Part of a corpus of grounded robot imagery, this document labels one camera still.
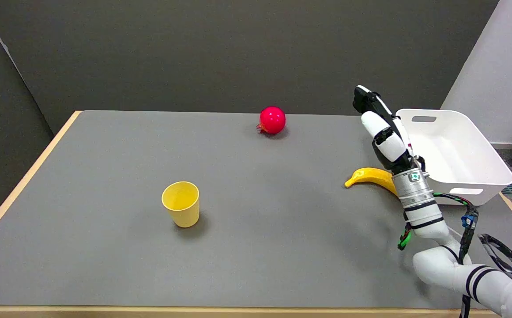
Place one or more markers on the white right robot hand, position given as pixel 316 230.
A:
pixel 386 137

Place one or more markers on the yellow plastic cup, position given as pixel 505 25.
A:
pixel 181 203

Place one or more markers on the yellow banana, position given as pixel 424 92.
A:
pixel 370 177

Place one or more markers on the white plastic bin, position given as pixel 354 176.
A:
pixel 452 154

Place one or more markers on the red pomegranate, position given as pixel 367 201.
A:
pixel 272 119

